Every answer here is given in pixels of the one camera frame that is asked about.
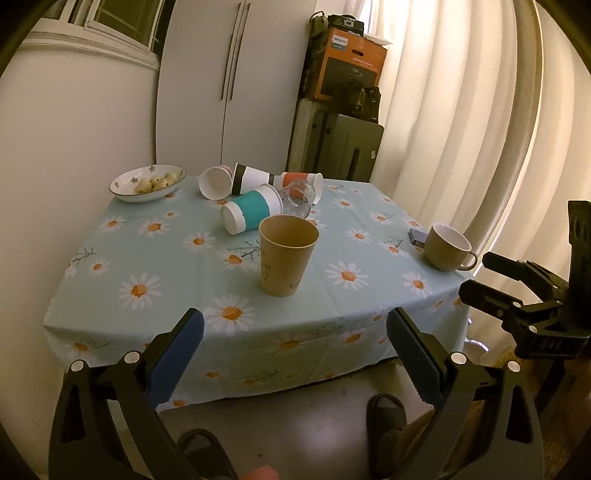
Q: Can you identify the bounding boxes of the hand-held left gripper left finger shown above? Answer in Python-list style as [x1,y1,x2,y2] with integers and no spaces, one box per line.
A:
[48,307,205,480]

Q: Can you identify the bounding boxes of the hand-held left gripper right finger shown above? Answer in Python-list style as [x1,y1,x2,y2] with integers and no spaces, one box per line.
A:
[385,307,546,480]

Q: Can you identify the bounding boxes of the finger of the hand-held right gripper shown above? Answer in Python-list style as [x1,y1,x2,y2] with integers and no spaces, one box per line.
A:
[482,251,570,304]
[458,279,565,334]

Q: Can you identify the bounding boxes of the brown paper cup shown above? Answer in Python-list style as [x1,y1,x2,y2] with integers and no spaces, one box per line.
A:
[257,215,321,297]

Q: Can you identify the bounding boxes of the teal white paper cup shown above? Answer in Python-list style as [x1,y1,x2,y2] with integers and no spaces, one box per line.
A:
[221,185,284,236]

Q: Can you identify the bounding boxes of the pink paper cup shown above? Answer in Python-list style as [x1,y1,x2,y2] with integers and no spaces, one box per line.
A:
[198,165,234,200]

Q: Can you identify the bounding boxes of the white black banded paper cup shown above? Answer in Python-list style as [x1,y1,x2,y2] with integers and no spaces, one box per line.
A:
[232,162,282,195]

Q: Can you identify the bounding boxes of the orange white paper cup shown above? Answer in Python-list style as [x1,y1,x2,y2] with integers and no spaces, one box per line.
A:
[272,172,324,205]

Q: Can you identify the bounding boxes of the black slipper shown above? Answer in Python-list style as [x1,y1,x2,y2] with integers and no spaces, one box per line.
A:
[178,429,241,480]
[366,394,408,479]

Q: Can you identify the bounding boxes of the beige ceramic mug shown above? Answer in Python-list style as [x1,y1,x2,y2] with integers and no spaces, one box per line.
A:
[423,223,479,272]

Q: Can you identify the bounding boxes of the daisy print blue tablecloth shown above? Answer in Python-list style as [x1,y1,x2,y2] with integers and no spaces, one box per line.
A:
[42,178,476,412]

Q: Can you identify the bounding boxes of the white flower print bowl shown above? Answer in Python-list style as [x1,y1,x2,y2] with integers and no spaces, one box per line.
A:
[109,164,187,203]

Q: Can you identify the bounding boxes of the white curtain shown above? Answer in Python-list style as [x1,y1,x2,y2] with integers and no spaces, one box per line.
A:
[367,0,591,296]

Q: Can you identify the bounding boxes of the pile of pale snacks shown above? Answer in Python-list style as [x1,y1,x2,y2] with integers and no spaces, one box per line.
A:
[134,171,184,194]

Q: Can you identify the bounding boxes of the clear glass jar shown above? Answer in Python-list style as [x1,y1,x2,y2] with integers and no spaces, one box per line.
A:
[278,180,319,220]

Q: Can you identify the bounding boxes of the grey suitcase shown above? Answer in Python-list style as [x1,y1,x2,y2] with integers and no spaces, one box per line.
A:
[318,111,385,184]

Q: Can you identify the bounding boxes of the black pouch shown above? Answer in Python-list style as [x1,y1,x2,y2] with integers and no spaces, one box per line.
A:
[335,85,382,123]

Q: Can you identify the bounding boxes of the beige suitcase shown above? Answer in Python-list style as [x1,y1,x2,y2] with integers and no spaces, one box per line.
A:
[286,98,334,174]

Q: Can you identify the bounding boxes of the white wardrobe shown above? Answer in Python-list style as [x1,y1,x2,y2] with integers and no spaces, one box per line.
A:
[154,0,320,174]

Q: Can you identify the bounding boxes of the orange cardboard box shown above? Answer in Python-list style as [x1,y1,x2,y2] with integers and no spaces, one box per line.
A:
[302,28,389,105]

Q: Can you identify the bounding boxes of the black camera bag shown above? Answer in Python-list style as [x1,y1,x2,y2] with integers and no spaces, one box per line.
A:
[327,14,366,32]

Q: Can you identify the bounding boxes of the white window frame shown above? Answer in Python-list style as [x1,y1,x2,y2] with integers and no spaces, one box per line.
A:
[28,0,165,71]

